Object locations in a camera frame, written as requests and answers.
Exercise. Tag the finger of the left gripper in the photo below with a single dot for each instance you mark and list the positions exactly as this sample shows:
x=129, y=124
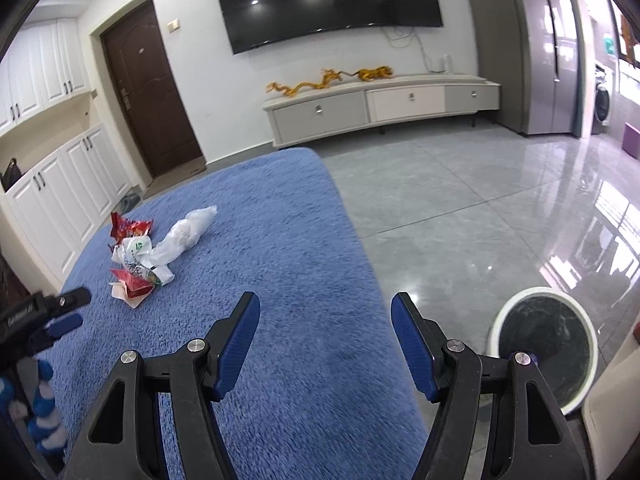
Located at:
x=60, y=328

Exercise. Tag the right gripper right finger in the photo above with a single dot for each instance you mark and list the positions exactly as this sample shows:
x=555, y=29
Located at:
x=528, y=436

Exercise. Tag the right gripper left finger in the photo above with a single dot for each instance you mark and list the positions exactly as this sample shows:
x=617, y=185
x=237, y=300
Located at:
x=121, y=436

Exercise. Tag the red paper box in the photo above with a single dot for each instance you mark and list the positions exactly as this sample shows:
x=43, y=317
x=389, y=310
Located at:
x=129, y=288

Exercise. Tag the white printed plastic bag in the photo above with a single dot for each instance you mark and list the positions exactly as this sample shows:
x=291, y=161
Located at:
x=134, y=255

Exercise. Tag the red triangular snack bag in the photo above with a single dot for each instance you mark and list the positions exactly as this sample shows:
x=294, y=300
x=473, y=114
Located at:
x=122, y=228

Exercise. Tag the translucent white plastic bag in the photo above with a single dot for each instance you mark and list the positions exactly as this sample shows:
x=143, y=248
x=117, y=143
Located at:
x=183, y=236

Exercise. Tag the white round trash bin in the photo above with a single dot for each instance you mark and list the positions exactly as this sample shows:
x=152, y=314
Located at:
x=558, y=335

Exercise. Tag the beige marble counter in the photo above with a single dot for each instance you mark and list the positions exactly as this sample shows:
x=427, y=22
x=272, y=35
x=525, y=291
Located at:
x=611, y=410

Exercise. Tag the grey slippers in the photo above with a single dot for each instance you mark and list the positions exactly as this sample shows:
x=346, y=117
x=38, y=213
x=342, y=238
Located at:
x=128, y=202

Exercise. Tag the black bag on shelf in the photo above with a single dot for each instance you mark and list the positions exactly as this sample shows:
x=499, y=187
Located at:
x=11, y=175

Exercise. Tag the brown entrance door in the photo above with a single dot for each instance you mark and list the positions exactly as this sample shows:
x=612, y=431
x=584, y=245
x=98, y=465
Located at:
x=147, y=92

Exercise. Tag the white TV cabinet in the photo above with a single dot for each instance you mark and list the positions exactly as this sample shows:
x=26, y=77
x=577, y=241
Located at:
x=358, y=105

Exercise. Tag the golden dragon ornament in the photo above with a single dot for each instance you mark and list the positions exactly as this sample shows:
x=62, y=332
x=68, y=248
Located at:
x=328, y=78

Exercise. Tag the golden tiger ornament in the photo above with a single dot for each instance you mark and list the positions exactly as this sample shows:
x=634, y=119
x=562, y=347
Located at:
x=372, y=74

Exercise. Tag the washing machine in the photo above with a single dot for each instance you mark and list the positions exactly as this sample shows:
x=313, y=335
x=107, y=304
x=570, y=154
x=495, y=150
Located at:
x=603, y=99

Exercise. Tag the grey double door refrigerator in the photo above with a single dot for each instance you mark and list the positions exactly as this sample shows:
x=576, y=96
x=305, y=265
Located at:
x=530, y=49

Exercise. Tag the white wall cabinets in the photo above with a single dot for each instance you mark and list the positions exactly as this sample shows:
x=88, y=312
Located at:
x=71, y=177

